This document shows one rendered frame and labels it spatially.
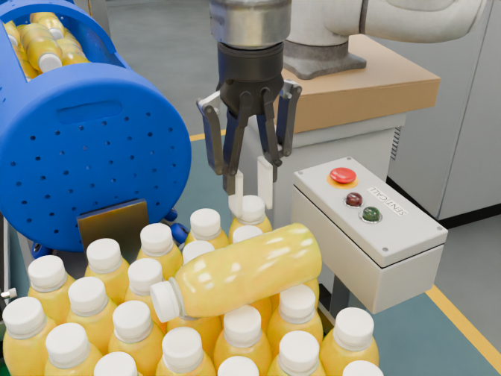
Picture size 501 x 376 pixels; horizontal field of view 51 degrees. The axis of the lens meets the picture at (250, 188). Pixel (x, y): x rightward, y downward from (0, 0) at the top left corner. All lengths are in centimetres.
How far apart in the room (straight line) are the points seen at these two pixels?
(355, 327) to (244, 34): 32
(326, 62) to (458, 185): 138
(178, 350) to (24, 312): 18
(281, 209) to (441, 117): 122
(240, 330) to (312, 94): 59
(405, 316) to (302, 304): 153
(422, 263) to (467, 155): 166
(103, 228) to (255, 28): 38
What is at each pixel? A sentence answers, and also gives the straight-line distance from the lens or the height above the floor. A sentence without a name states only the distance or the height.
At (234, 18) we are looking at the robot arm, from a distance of 56.
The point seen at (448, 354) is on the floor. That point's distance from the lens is 202.
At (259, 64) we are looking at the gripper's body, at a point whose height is 129.
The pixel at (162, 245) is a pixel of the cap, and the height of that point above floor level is 107.
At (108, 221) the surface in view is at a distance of 78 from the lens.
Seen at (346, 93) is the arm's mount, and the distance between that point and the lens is 107.
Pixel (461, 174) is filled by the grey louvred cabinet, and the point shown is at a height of 31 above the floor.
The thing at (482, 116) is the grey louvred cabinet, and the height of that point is 57.
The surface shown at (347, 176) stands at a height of 111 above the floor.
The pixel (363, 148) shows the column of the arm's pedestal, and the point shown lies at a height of 92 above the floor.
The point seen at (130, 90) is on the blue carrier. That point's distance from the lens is 74.
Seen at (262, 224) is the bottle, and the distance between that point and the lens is 72.
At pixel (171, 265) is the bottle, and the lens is 68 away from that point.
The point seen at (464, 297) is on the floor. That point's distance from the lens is 224.
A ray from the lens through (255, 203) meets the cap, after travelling 71.
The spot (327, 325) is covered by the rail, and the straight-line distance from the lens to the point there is 71.
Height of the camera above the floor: 150
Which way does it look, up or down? 34 degrees down
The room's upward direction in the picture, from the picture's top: straight up
